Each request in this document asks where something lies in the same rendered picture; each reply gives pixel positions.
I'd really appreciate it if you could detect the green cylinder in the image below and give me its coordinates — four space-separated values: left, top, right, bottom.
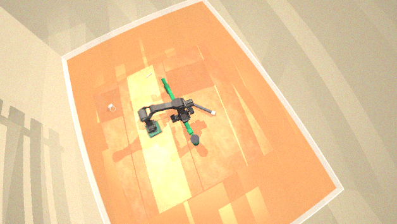
161 78 191 129

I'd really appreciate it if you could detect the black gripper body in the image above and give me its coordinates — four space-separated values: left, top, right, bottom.
170 107 194 123

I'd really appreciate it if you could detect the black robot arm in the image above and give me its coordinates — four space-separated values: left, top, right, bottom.
137 97 194 133

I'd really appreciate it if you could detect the green translucent cup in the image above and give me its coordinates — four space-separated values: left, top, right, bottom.
187 128 193 136

